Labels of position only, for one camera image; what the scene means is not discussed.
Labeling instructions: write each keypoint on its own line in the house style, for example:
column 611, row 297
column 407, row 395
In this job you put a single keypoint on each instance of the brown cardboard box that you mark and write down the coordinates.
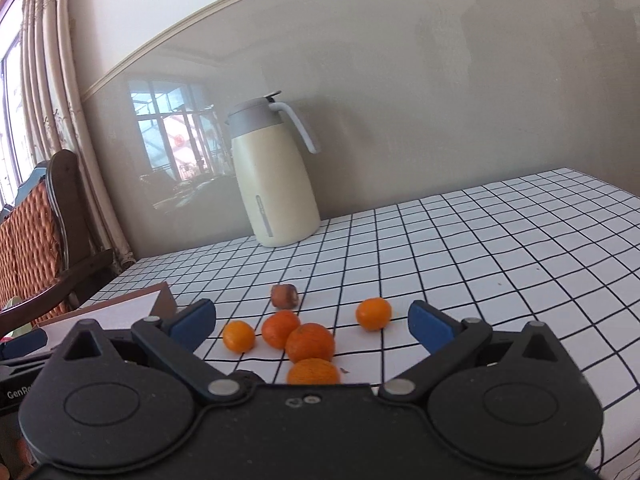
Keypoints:
column 120, row 310

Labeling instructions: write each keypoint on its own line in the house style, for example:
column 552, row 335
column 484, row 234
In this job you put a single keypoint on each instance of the blue cloth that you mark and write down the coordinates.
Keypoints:
column 32, row 182

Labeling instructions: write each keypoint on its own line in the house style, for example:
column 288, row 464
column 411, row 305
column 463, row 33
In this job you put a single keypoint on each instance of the window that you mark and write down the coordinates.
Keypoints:
column 10, row 110

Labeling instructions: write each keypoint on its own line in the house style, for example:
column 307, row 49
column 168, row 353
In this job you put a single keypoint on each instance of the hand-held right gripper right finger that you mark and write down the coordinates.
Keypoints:
column 430, row 327

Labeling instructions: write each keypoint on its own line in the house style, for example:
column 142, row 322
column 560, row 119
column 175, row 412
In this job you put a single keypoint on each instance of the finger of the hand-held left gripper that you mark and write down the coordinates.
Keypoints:
column 25, row 345

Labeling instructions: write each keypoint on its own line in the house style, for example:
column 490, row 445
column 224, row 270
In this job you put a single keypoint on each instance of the brown carrot stub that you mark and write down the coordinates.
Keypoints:
column 284, row 295

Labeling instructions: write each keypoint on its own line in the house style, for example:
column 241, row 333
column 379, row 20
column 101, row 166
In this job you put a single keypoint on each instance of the white checked tablecloth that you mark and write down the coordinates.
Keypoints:
column 500, row 260

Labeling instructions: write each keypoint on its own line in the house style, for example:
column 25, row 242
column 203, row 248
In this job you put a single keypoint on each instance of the cream thermos jug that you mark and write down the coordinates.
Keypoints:
column 275, row 185

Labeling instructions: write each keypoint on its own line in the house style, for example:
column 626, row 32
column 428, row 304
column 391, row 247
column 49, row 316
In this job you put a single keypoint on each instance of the dark wooden chair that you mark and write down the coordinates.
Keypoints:
column 65, row 200

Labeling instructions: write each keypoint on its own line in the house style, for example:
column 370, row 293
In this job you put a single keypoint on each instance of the beige curtain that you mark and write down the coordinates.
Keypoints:
column 55, row 60

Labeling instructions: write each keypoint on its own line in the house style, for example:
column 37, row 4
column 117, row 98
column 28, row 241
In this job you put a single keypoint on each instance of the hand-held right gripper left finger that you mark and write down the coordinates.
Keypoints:
column 192, row 322

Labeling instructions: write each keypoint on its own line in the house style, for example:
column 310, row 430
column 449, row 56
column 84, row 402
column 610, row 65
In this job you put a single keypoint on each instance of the large dark orange mandarin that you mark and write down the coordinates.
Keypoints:
column 310, row 343

